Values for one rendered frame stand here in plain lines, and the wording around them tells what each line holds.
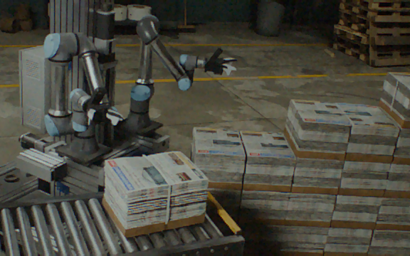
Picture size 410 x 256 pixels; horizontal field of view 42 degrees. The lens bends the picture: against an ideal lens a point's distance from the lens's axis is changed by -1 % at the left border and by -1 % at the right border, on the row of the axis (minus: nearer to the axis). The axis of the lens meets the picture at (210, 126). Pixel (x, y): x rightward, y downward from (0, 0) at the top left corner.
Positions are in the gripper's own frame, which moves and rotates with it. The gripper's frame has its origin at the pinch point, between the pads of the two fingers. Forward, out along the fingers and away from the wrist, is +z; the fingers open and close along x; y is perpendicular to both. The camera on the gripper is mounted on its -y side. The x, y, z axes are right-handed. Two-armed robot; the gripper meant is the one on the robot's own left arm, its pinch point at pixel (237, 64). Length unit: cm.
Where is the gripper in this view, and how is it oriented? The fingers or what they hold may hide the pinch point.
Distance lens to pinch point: 332.7
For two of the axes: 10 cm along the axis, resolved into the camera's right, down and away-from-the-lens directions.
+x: -0.8, 4.9, -8.7
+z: 9.9, 1.3, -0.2
